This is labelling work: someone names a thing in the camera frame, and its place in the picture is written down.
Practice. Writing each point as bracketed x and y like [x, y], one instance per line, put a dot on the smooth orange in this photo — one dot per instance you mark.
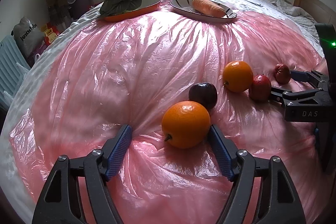
[237, 76]
[185, 124]

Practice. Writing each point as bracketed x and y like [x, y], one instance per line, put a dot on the red apple beside orange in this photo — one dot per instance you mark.
[260, 89]

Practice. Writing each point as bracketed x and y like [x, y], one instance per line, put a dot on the yellow red box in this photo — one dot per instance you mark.
[51, 33]

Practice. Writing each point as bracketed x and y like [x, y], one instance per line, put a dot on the white bed cover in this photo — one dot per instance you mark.
[78, 56]

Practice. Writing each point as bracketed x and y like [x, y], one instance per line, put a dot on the orange oval dish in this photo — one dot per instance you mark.
[147, 6]

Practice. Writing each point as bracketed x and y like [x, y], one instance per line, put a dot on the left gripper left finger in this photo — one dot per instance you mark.
[60, 199]

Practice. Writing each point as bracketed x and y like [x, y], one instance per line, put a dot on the striped white plate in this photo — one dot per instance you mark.
[185, 8]

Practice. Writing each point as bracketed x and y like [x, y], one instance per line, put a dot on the red apple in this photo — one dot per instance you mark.
[260, 89]
[282, 74]

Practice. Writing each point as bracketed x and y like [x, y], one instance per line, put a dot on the carrot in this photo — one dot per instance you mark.
[209, 8]

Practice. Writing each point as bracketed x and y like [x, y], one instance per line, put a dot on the light blue suitcase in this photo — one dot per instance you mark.
[13, 71]

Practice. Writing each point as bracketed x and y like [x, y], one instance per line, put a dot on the wooden headboard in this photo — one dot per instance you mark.
[318, 10]

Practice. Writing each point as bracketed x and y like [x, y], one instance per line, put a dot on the grey printed bag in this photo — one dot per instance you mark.
[27, 36]

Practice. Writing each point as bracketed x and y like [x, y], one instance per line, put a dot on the dark plum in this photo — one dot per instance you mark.
[205, 94]

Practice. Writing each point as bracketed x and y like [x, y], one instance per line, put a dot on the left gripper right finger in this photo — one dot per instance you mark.
[278, 200]

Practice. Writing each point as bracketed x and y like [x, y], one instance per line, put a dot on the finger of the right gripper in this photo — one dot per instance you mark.
[314, 78]
[306, 98]

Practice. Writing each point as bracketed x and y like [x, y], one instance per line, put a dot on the smooth orange back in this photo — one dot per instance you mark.
[237, 76]

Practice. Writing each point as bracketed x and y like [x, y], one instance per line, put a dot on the red apple back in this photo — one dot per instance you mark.
[282, 74]

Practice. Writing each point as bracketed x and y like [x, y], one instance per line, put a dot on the green leafy vegetable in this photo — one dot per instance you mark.
[118, 7]

